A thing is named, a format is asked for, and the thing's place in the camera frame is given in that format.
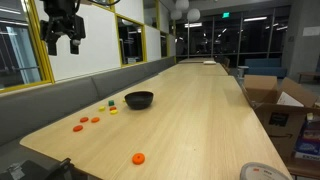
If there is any yellow framed window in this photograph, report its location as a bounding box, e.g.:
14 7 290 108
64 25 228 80
114 13 148 68
0 0 54 93
159 31 169 59

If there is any white pendant lamp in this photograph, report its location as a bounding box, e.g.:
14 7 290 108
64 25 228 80
175 0 190 11
170 9 183 21
186 8 202 23

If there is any white paper sheet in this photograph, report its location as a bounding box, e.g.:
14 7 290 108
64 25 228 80
275 91 305 108

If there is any gray upholstered bench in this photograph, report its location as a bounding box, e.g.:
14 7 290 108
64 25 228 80
0 55 177 180

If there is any light wooden table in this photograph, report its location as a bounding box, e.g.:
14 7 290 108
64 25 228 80
159 62 230 77
178 57 217 65

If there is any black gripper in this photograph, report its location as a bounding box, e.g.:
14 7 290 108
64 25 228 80
39 13 87 57

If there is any black bowl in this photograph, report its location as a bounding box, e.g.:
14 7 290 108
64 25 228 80
124 90 155 111

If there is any wooden chair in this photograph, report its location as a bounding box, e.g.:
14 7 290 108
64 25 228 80
221 56 232 73

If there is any blue game box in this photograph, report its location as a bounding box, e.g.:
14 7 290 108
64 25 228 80
294 137 320 155

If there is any gray round tape roll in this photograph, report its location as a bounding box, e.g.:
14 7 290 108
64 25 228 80
239 162 290 180

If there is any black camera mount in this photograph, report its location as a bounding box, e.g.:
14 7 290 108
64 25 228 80
0 157 73 180

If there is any white round stool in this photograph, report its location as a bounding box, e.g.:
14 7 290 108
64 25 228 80
237 65 250 78

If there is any colourful game box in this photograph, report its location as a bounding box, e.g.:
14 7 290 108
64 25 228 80
301 114 320 141

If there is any blue sofa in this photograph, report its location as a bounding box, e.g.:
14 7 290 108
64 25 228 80
244 58 288 79

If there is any white wall notice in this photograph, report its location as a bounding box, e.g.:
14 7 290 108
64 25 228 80
302 25 320 37

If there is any low wooden bench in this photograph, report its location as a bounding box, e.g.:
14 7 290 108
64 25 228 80
297 71 320 84

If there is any open cardboard box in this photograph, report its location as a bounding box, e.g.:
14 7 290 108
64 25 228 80
242 74 320 161

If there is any wooden side table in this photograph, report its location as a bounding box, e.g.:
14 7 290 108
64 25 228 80
284 156 320 179

